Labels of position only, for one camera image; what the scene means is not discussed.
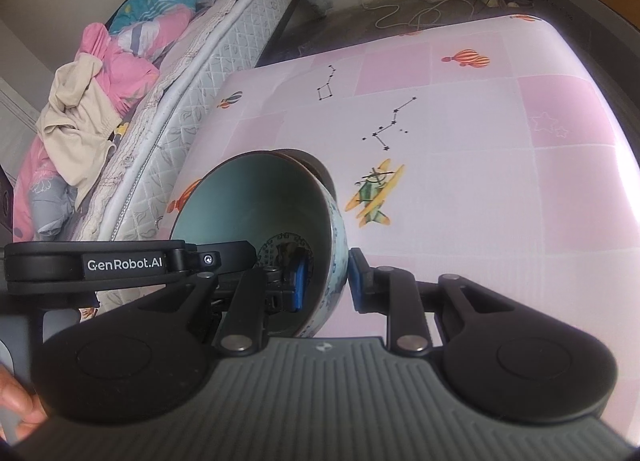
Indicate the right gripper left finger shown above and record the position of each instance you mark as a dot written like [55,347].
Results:
[151,356]

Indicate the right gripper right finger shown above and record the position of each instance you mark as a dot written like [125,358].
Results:
[499,356]

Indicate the teal ceramic bowl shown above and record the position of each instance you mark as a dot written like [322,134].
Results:
[278,201]

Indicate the person's left hand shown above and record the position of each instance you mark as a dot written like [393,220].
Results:
[26,406]

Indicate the white quilted mattress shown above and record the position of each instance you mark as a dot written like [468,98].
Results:
[129,200]

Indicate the pink blanket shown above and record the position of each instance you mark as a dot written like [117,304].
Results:
[42,199]

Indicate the beige garment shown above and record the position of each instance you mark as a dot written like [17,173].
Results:
[76,125]

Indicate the pink patterned tablecloth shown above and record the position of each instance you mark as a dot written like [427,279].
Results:
[483,149]

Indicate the large grey box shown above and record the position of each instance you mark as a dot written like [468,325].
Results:
[597,29]

